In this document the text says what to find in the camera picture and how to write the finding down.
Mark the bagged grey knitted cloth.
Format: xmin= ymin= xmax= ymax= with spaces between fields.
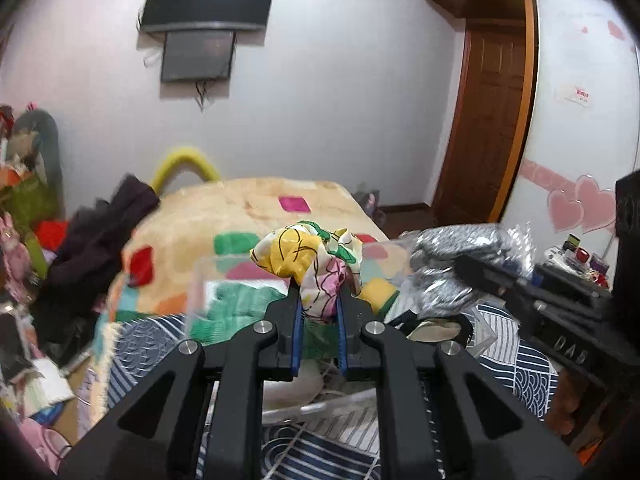
xmin=398 ymin=223 xmax=536 ymax=320

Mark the green knitted cloth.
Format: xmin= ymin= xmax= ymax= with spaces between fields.
xmin=184 ymin=280 xmax=338 ymax=360

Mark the yellow floral scarf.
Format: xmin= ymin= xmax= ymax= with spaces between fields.
xmin=250 ymin=220 xmax=363 ymax=321

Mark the white suitcase with stickers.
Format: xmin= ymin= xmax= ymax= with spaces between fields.
xmin=542 ymin=234 xmax=611 ymax=289

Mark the yellow sponge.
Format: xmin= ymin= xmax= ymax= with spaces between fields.
xmin=358 ymin=278 xmax=399 ymax=321

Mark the blue patterned tablecloth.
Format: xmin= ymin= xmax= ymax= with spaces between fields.
xmin=78 ymin=304 xmax=559 ymax=479

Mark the clear plastic storage box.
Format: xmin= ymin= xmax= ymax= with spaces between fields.
xmin=185 ymin=238 xmax=497 ymax=426

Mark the brown wooden door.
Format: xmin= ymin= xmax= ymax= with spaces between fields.
xmin=432 ymin=21 xmax=529 ymax=226

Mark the grey backpack on floor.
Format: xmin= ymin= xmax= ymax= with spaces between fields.
xmin=352 ymin=190 xmax=386 ymax=228

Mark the beige patchwork blanket bed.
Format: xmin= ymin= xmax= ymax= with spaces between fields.
xmin=96 ymin=176 xmax=392 ymax=340

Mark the dark clothes pile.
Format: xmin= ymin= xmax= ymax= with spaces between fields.
xmin=29 ymin=174 xmax=160 ymax=365

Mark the yellow curved cushion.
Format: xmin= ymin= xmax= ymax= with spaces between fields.
xmin=150 ymin=146 xmax=220 ymax=195

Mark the pink plush toy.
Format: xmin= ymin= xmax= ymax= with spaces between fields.
xmin=18 ymin=418 xmax=72 ymax=474

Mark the red box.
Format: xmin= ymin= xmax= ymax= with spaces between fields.
xmin=34 ymin=219 xmax=68 ymax=252

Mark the pink plush rabbit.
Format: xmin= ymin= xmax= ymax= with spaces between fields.
xmin=1 ymin=211 xmax=32 ymax=306

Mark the green box of toys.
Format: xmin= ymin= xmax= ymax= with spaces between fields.
xmin=1 ymin=162 xmax=62 ymax=234

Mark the pink heart wall sticker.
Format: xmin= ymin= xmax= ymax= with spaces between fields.
xmin=547 ymin=174 xmax=616 ymax=234

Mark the small wall monitor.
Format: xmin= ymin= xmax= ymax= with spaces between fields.
xmin=160 ymin=29 xmax=235 ymax=84

